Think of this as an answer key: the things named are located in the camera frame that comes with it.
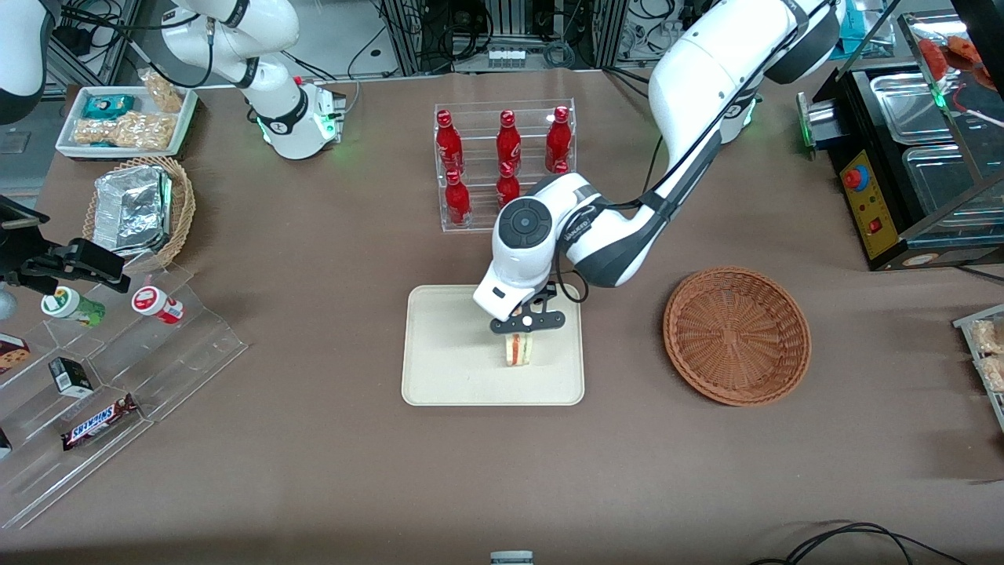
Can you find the small black box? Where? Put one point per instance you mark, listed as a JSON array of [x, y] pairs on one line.
[[70, 378]]

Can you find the clear acrylic bottle rack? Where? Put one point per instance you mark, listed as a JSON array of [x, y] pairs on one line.
[[480, 212]]

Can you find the dark snack packet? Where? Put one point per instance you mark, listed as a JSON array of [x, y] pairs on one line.
[[4, 444]]

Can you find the grey device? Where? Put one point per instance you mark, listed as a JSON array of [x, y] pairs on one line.
[[511, 559]]

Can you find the white power strip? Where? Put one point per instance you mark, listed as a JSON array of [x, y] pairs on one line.
[[507, 56]]

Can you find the red white drink bottle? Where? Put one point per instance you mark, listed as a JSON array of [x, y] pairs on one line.
[[157, 304]]

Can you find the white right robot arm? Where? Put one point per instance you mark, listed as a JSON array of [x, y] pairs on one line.
[[290, 118]]

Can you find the brown round wicker basket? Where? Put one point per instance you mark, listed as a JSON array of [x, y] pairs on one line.
[[737, 337]]

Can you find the red orange food pieces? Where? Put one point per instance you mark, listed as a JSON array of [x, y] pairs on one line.
[[933, 55]]

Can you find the white rectangular snack container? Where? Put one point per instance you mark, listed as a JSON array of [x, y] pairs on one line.
[[69, 125]]

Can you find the green white drink bottle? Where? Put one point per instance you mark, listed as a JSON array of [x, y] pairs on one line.
[[74, 308]]

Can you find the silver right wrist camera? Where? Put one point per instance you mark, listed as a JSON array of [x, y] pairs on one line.
[[5, 302]]

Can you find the grey snack shelf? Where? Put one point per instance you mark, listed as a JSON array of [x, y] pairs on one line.
[[961, 321]]

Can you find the stainless steel warmer pan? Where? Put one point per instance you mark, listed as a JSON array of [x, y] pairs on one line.
[[910, 106], [941, 176]]

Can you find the clear bag of snacks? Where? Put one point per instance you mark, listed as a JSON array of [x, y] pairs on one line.
[[988, 337], [994, 374]]

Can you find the small clear peanut snack bag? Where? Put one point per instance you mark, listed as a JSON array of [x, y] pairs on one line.
[[163, 92]]

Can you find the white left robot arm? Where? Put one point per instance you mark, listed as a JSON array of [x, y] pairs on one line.
[[706, 71]]

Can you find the cream rectangular tray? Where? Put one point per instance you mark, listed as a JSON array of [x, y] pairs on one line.
[[447, 361]]

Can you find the black food warmer yellow panel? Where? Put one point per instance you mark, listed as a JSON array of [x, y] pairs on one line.
[[861, 205]]

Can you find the red blue warmer knob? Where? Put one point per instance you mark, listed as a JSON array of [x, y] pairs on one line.
[[855, 177]]

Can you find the teal box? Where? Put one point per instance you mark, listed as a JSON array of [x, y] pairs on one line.
[[859, 35]]

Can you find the red rocker switch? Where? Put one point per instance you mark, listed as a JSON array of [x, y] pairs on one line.
[[874, 227]]

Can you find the light tan wicker basket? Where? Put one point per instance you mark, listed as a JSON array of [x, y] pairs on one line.
[[182, 212]]

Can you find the aluminium foil container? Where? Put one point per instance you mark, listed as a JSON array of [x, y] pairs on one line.
[[129, 208]]

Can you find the triangle sandwich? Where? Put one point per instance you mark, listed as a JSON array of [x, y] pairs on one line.
[[518, 351]]

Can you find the Snickers chocolate bar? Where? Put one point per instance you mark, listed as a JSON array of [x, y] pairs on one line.
[[98, 424]]

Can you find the teal snack packet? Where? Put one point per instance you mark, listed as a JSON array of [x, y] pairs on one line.
[[108, 106]]

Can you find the clear acrylic stepped stand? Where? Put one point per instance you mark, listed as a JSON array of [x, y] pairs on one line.
[[196, 345]]

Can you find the brown cookie box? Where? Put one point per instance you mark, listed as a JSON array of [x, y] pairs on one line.
[[12, 355]]

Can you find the large clear peanut snack bag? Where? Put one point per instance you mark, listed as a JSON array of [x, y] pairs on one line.
[[125, 131]]

